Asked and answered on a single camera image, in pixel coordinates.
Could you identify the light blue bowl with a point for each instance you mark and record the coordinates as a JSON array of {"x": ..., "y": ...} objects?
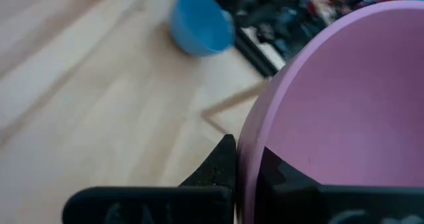
[{"x": 198, "y": 25}]

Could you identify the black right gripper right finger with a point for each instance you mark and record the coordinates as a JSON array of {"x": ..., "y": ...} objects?
[{"x": 285, "y": 201}]

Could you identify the pink bowl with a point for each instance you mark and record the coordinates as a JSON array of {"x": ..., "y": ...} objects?
[{"x": 348, "y": 101}]

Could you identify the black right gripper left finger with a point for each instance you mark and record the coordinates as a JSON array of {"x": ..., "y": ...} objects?
[{"x": 218, "y": 171}]

